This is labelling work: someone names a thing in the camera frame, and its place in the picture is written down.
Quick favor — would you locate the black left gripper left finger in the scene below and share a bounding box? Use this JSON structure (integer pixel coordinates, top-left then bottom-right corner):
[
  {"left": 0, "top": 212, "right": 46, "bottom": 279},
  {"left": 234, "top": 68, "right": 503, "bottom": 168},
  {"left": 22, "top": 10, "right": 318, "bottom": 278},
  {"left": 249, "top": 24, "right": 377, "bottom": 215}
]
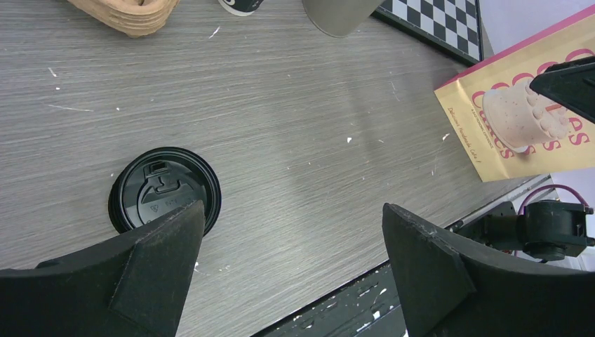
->
[{"left": 1, "top": 201, "right": 205, "bottom": 336}]

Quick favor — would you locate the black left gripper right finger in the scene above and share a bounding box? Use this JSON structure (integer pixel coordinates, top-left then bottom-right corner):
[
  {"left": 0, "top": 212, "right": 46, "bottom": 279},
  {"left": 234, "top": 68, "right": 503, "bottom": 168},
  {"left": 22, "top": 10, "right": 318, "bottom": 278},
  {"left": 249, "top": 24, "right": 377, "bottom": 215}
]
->
[{"left": 382, "top": 204, "right": 594, "bottom": 336}]

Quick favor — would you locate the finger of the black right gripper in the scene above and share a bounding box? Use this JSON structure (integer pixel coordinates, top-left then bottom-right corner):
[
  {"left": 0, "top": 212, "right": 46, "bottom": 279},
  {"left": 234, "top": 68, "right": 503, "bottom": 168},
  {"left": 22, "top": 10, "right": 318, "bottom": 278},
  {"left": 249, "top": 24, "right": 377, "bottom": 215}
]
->
[{"left": 530, "top": 56, "right": 594, "bottom": 123}]

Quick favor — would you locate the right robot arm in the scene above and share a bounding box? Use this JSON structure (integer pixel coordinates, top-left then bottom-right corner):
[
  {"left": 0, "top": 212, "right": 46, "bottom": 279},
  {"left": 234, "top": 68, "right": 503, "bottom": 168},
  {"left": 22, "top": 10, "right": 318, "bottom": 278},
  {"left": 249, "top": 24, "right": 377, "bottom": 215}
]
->
[{"left": 450, "top": 56, "right": 594, "bottom": 263}]

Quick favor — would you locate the yellow pink paper bag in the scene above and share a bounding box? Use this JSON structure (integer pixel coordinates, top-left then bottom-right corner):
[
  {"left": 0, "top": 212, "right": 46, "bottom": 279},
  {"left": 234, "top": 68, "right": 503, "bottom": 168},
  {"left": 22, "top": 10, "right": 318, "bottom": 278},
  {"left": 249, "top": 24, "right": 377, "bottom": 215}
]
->
[{"left": 435, "top": 6, "right": 594, "bottom": 182}]

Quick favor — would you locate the stack of black cup lids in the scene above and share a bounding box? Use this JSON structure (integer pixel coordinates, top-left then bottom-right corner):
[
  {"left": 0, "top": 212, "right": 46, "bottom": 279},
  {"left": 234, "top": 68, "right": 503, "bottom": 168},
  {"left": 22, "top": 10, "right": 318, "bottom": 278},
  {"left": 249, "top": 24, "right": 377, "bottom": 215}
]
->
[{"left": 108, "top": 147, "right": 222, "bottom": 234}]

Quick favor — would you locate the black white checkerboard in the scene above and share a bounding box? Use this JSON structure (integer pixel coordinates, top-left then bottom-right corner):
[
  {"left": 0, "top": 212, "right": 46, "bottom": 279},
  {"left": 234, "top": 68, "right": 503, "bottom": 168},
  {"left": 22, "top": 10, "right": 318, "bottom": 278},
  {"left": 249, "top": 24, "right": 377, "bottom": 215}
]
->
[{"left": 372, "top": 0, "right": 483, "bottom": 66}]

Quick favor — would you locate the brown pulp cup carrier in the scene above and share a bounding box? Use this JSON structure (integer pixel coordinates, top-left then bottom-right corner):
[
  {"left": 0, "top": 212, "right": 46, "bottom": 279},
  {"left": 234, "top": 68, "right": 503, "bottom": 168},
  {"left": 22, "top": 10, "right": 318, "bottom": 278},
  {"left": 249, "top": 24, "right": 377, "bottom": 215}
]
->
[{"left": 68, "top": 0, "right": 180, "bottom": 38}]

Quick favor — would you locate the stack of paper cups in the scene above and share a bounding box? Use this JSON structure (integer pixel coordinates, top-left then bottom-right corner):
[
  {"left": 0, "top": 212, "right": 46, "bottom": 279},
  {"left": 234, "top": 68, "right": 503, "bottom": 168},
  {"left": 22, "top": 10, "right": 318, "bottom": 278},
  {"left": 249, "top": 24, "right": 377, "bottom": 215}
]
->
[{"left": 218, "top": 0, "right": 263, "bottom": 17}]

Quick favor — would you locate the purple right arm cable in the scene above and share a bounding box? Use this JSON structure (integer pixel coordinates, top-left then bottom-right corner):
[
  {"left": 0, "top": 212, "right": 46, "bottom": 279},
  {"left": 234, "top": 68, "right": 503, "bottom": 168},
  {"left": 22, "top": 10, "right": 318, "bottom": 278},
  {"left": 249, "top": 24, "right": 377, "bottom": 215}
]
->
[{"left": 513, "top": 184, "right": 590, "bottom": 259}]

